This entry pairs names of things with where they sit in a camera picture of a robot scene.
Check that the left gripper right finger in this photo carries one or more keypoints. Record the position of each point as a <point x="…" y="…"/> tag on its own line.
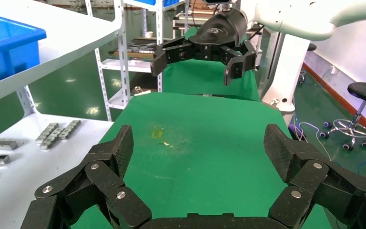
<point x="309" y="177"/>

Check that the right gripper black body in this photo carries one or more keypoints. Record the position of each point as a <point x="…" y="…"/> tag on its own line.
<point x="221" y="31"/>

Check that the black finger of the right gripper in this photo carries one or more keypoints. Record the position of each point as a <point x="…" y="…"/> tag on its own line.
<point x="243" y="60"/>
<point x="176" y="52"/>

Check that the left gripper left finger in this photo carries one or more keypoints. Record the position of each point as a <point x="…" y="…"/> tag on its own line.
<point x="104" y="177"/>

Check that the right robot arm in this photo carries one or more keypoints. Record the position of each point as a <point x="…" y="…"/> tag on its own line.
<point x="296" y="15"/>

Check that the wooden tray with parts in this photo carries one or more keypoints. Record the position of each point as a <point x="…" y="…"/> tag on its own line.
<point x="132" y="54"/>

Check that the small white cup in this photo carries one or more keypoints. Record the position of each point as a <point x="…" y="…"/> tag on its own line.
<point x="148" y="34"/>

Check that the green cloth on far table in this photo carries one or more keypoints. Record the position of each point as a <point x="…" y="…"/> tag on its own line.
<point x="202" y="79"/>

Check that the white robot body column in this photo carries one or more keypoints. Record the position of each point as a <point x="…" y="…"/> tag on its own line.
<point x="287" y="72"/>

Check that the white metal storage rack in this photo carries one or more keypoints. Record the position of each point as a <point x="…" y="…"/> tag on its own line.
<point x="132" y="64"/>

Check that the blue bins on rack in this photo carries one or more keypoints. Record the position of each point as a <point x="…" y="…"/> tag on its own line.
<point x="170" y="2"/>

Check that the small white scrap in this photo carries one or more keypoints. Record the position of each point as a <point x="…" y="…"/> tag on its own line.
<point x="165" y="143"/>

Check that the white lower board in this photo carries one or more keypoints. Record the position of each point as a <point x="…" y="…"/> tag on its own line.
<point x="18" y="177"/>

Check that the white shelf board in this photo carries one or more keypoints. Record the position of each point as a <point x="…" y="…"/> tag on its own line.
<point x="60" y="31"/>

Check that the blue plastic bin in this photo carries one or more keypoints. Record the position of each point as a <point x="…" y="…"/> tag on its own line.
<point x="9" y="53"/>

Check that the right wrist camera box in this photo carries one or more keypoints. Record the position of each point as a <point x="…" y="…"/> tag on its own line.
<point x="217" y="1"/>

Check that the white perforated shelf post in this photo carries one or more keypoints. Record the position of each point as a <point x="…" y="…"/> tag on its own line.
<point x="102" y="85"/>
<point x="26" y="101"/>
<point x="123" y="63"/>

